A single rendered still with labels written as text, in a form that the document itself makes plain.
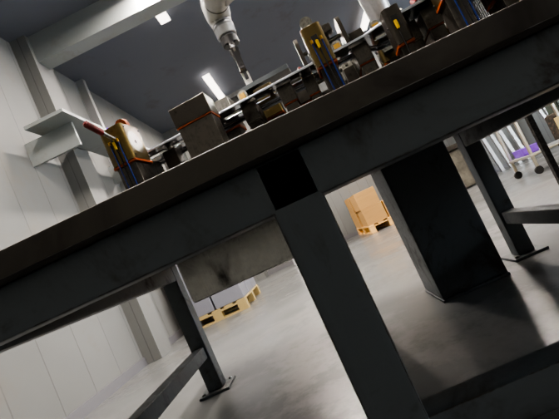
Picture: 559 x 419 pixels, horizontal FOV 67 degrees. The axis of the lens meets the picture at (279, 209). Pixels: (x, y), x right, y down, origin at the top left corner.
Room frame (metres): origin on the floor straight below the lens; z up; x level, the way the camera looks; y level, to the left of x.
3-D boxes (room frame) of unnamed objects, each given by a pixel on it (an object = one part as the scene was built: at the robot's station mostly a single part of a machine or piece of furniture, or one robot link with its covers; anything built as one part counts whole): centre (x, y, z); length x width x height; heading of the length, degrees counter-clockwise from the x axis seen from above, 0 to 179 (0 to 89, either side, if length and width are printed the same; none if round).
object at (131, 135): (1.26, 0.35, 0.88); 0.14 x 0.09 x 0.36; 170
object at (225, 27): (1.72, -0.11, 1.44); 0.09 x 0.09 x 0.06
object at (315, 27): (1.15, -0.29, 0.87); 0.12 x 0.07 x 0.35; 170
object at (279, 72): (1.72, -0.10, 1.16); 0.37 x 0.14 x 0.02; 80
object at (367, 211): (7.77, -1.63, 0.37); 1.26 x 0.89 x 0.74; 176
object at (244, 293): (5.43, 1.13, 0.54); 1.08 x 0.75 x 1.07; 176
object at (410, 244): (2.01, -0.64, 0.33); 0.31 x 0.31 x 0.66; 86
